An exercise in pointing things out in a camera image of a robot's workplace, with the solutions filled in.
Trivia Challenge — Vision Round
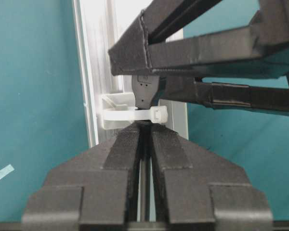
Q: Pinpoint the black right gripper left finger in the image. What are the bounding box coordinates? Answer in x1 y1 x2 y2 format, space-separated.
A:
22 123 140 231

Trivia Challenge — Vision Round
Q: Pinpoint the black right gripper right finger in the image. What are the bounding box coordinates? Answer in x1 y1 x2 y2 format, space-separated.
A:
150 125 273 231

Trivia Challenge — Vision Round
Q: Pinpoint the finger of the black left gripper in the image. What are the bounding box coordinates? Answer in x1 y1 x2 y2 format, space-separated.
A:
161 74 289 116
108 0 289 78

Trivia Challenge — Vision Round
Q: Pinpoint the black USB cable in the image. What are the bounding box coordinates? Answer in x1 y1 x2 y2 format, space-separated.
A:
131 74 159 223

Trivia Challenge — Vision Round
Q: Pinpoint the small tape scrap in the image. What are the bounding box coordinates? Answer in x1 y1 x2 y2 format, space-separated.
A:
0 164 14 180

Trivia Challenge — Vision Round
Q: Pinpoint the silver aluminium rail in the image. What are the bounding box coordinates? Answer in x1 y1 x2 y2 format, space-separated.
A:
71 0 190 146

